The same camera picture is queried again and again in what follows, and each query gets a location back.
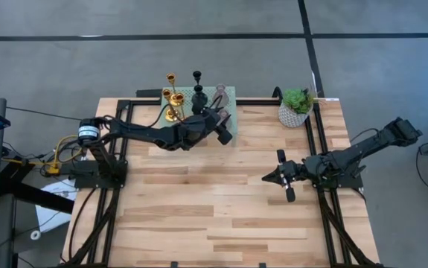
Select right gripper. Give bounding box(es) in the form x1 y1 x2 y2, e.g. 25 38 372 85
261 148 313 204

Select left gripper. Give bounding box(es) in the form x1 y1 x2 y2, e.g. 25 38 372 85
178 106 234 151

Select slim black candlestick holder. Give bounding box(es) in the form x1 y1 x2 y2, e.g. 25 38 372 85
192 84 209 115
192 70 209 109

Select slim gold candlestick holder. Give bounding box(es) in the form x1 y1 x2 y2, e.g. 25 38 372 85
165 72 185 108
161 88 181 123

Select green perforated metal shelf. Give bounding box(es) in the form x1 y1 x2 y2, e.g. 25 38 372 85
160 86 239 147

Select succulent in white patterned pot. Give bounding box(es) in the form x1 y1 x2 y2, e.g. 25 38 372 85
277 87 325 127

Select black flat plate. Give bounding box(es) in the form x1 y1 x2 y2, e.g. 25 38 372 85
135 88 163 99

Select black desk support beam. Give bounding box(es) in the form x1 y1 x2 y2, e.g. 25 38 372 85
0 163 76 215

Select white paper sheet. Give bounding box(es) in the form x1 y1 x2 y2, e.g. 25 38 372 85
34 178 77 234

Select black aluminium frame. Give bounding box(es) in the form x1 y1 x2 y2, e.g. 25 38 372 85
59 97 384 268

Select black floor cable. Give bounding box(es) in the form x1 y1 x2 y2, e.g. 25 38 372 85
5 106 95 123

